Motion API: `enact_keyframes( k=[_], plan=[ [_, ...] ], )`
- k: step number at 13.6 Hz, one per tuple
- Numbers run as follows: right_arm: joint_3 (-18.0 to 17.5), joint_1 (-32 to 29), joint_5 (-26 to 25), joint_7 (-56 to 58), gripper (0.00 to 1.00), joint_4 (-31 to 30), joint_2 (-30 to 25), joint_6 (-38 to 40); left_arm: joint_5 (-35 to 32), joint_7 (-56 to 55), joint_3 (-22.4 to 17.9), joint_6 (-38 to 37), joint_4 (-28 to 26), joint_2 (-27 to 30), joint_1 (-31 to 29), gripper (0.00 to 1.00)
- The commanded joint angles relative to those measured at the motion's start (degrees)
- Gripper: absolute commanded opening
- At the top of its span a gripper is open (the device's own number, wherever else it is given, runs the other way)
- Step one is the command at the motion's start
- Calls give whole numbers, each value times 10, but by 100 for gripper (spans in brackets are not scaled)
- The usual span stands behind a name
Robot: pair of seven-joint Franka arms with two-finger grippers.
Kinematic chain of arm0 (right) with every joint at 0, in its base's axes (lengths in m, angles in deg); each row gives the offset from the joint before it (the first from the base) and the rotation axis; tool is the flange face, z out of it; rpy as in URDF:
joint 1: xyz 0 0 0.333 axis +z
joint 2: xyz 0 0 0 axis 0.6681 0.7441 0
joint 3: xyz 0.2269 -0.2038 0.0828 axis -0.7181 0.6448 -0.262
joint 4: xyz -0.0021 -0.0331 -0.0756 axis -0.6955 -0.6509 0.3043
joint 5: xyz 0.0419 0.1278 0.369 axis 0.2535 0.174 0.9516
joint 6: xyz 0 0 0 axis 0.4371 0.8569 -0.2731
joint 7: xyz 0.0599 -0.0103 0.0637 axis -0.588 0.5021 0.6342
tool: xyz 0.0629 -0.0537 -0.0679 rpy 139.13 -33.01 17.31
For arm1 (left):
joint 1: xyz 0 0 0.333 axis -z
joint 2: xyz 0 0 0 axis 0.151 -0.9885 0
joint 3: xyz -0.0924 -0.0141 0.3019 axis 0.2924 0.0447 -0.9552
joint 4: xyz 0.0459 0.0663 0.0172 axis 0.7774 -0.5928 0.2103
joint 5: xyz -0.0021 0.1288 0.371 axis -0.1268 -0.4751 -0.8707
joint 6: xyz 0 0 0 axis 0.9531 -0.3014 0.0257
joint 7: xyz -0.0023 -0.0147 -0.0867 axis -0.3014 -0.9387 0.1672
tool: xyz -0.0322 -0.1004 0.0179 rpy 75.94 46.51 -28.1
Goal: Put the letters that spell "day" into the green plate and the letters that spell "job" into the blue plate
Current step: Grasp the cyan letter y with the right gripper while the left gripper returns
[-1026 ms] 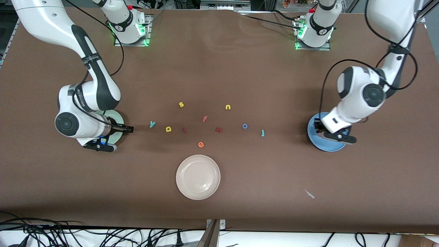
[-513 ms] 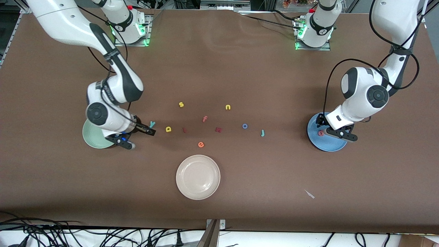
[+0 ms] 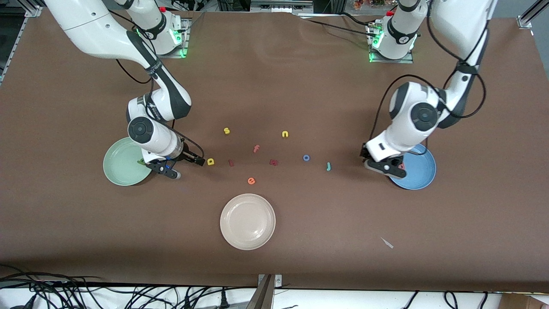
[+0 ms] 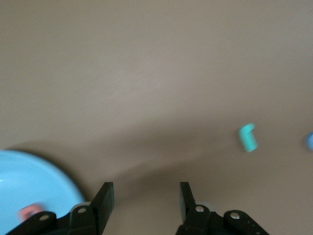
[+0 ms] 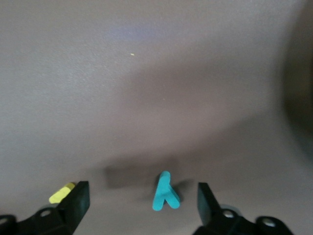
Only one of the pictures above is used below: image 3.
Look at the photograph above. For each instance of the brown cardboard box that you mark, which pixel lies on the brown cardboard box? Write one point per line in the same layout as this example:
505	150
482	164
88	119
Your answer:
523	302

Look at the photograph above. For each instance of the white tape scrap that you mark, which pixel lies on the white tape scrap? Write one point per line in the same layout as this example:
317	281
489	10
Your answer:
387	243

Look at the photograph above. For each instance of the green plate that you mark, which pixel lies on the green plate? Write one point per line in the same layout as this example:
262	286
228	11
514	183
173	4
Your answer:
120	165

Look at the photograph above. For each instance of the aluminium frame rail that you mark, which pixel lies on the aluminium frame rail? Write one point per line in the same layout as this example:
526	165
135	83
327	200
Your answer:
33	10
529	15

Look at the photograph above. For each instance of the silver bracket plate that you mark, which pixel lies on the silver bracket plate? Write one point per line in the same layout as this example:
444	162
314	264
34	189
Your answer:
278	281

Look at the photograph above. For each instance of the blue plate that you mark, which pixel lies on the blue plate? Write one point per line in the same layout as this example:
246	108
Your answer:
420	171

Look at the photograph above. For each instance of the silver metal box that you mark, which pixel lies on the silver metal box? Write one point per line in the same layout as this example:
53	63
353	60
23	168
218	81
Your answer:
281	5

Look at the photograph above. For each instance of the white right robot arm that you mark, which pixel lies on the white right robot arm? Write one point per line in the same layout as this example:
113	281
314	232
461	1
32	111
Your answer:
94	30

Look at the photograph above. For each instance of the beige plate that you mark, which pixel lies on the beige plate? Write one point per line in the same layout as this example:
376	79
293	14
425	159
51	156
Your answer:
247	222

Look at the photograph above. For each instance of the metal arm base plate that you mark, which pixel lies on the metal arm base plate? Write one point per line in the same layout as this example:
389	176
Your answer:
407	61
185	47

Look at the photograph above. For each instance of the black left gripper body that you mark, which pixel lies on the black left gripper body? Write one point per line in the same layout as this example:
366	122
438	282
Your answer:
364	151

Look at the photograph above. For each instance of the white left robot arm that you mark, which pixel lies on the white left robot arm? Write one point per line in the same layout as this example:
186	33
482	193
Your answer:
411	120

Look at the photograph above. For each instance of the orange flower decoration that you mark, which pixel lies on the orange flower decoration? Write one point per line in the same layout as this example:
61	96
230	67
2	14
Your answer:
369	3

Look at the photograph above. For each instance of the black power plug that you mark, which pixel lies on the black power plug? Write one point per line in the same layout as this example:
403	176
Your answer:
223	300

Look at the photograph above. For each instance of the grey metal beam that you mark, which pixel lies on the grey metal beam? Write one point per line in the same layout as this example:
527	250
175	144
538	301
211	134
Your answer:
261	298

